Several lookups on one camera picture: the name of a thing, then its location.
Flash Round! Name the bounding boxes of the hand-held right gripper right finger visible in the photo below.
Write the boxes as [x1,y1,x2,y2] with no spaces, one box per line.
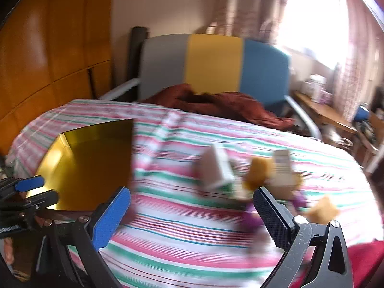
[253,186,354,288]

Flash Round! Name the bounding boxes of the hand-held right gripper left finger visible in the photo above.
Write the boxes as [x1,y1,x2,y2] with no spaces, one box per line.
[31,186,132,288]

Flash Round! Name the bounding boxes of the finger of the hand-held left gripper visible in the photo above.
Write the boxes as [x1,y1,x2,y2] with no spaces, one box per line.
[0,190,59,213]
[0,176,45,198]

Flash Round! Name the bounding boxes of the purple packet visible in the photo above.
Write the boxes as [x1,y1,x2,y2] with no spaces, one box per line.
[292,193,306,210]
[244,203,262,232]

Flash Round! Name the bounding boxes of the cream carton box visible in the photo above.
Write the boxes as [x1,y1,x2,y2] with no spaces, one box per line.
[271,150,297,198]

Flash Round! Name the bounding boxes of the gold tin box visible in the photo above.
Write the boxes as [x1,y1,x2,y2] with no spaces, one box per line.
[25,118,134,212]

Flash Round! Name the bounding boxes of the striped bedsheet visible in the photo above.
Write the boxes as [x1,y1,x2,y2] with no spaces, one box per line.
[6,99,375,288]

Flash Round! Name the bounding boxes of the green white box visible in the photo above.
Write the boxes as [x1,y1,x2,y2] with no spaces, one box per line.
[199,145,236,191]

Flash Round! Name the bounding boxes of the red garment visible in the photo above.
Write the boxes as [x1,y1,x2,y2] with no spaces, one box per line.
[346,240,384,288]

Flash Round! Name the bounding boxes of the wooden desk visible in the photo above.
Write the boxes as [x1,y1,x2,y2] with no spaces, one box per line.
[292,91,378,168]

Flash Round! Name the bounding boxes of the maroon blanket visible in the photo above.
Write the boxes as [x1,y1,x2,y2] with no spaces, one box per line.
[139,83,296,131]

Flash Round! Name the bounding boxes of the wooden wardrobe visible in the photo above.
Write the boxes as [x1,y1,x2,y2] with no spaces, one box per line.
[0,0,116,156]

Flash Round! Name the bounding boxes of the blue round object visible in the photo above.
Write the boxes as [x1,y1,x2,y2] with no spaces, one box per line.
[354,103,371,123]

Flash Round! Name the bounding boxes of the grey yellow blue chair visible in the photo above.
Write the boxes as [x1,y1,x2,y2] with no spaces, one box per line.
[99,33,323,140]

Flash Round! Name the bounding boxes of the black rolled mat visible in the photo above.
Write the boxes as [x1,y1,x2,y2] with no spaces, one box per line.
[127,26,149,102]

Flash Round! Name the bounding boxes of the patterned pink curtain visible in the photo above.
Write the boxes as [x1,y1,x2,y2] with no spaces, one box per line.
[207,0,288,45]
[333,0,384,120]

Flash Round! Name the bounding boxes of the bright window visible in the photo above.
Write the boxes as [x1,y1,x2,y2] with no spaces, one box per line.
[277,0,350,66]

